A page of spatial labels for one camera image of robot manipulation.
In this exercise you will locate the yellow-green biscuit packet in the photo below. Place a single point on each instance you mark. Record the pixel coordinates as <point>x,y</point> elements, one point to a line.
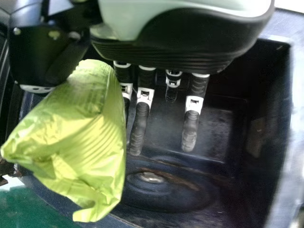
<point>71,142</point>

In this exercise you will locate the black oven with glass door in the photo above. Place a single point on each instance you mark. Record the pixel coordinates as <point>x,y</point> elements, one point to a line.
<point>225,142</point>

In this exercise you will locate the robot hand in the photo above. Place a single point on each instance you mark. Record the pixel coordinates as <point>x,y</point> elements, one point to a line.
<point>180,35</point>

